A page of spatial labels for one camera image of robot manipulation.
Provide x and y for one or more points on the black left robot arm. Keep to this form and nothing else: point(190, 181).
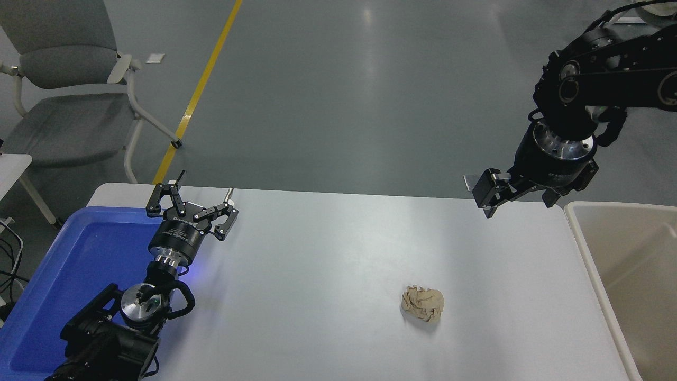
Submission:
point(106, 346)

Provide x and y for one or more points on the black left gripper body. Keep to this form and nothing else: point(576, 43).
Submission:
point(177, 238)

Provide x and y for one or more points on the blue plastic tray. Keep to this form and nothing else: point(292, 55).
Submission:
point(79, 275)

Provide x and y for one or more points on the white wheeled chair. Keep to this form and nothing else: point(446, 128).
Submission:
point(629, 20)

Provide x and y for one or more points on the tan paper ball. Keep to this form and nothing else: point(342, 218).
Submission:
point(422, 304)

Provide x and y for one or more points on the grey chair with white frame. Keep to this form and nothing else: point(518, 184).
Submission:
point(69, 127)

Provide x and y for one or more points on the large pale bin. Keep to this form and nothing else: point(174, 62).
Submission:
point(634, 275)

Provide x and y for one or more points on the metal floor plate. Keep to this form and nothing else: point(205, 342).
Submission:
point(468, 182)

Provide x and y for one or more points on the white floor tag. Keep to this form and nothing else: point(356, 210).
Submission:
point(155, 58)

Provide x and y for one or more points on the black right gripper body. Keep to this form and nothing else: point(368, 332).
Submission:
point(539, 166)

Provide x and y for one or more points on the small white side table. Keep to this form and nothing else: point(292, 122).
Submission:
point(11, 172)

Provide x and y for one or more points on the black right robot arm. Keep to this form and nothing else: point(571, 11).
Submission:
point(624, 74)

